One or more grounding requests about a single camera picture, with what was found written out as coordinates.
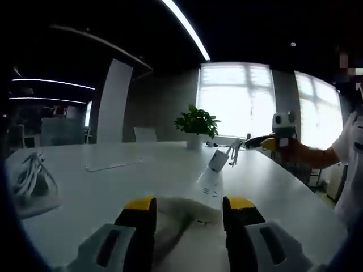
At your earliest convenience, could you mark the white charger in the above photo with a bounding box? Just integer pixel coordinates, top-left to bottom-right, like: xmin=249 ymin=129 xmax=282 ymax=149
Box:
xmin=208 ymin=149 xmax=229 ymax=173

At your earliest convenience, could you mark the person's right hand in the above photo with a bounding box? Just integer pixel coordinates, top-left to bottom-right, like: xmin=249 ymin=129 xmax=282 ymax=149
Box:
xmin=279 ymin=138 xmax=306 ymax=163

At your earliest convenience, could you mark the white coiled cable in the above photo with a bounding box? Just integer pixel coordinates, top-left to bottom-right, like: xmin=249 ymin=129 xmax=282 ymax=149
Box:
xmin=11 ymin=152 xmax=60 ymax=199

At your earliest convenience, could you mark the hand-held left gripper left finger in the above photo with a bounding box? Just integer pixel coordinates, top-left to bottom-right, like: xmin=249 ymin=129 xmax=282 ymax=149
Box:
xmin=65 ymin=195 xmax=157 ymax=272

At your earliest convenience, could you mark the white office chair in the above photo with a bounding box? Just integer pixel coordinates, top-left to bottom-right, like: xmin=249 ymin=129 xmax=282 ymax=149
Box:
xmin=133 ymin=126 xmax=158 ymax=143

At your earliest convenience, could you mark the bright window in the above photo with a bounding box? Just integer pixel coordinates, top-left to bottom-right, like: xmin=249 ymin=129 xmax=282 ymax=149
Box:
xmin=294 ymin=70 xmax=343 ymax=151
xmin=197 ymin=63 xmax=277 ymax=137

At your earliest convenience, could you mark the white charger cable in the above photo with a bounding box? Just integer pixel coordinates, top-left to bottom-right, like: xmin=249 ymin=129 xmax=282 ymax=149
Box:
xmin=225 ymin=138 xmax=242 ymax=168

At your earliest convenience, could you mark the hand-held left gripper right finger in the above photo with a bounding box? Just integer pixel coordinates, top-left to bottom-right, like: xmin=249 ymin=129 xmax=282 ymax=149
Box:
xmin=222 ymin=195 xmax=312 ymax=272

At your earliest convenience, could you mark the potted green plant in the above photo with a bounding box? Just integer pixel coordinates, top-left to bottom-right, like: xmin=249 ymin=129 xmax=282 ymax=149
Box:
xmin=174 ymin=104 xmax=222 ymax=151

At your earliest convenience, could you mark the white power strip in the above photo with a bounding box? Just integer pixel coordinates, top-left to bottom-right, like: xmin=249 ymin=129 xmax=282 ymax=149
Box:
xmin=156 ymin=167 xmax=227 ymax=227

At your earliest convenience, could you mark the person's white shirt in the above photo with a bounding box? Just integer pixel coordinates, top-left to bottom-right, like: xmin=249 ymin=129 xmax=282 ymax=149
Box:
xmin=331 ymin=109 xmax=363 ymax=227

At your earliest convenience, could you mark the white desk partition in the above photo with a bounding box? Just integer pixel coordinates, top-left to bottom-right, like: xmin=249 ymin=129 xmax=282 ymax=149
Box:
xmin=41 ymin=117 xmax=87 ymax=147

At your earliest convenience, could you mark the white desk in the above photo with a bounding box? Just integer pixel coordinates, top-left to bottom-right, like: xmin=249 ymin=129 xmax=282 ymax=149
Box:
xmin=5 ymin=139 xmax=350 ymax=272

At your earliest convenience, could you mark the white ceiling light strip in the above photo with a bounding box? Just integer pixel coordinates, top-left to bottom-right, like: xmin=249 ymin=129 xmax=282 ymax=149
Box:
xmin=11 ymin=78 xmax=96 ymax=91
xmin=8 ymin=96 xmax=87 ymax=104
xmin=161 ymin=0 xmax=211 ymax=61

